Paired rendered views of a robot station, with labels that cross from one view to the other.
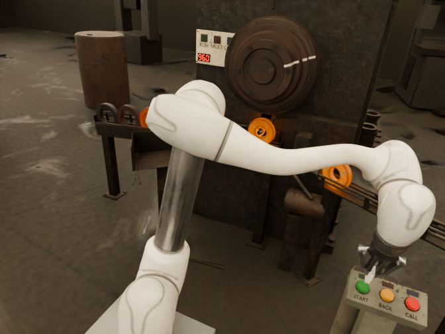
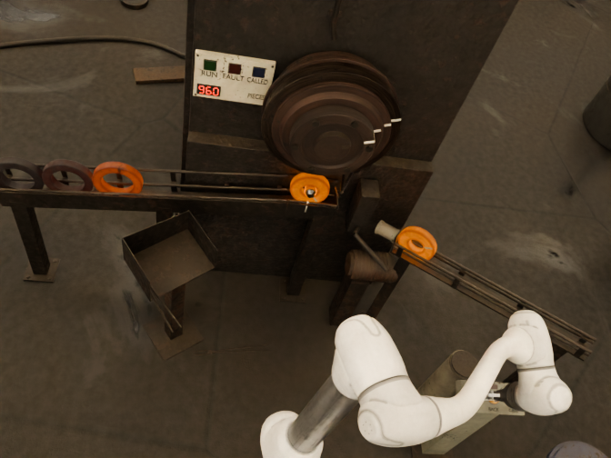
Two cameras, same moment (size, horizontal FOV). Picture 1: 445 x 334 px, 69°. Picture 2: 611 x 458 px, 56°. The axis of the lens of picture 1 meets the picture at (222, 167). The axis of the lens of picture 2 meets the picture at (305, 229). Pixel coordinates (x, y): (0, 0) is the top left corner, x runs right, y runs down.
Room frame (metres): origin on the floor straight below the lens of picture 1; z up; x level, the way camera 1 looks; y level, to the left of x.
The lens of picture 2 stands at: (0.46, 0.68, 2.42)
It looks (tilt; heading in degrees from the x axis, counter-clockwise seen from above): 52 degrees down; 323
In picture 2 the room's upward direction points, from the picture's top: 18 degrees clockwise
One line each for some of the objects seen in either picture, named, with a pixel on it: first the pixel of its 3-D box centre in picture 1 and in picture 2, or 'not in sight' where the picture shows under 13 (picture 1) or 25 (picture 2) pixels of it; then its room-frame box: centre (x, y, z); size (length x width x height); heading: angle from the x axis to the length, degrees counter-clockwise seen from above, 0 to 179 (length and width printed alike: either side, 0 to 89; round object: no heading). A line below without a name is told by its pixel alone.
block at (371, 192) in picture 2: (300, 154); (362, 205); (1.60, -0.43, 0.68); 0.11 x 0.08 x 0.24; 158
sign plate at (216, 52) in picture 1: (217, 49); (233, 78); (1.90, 0.07, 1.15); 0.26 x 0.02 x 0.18; 68
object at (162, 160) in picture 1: (159, 194); (169, 294); (1.58, 0.37, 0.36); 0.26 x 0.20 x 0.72; 103
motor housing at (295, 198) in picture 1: (299, 232); (359, 290); (1.42, -0.46, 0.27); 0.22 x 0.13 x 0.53; 68
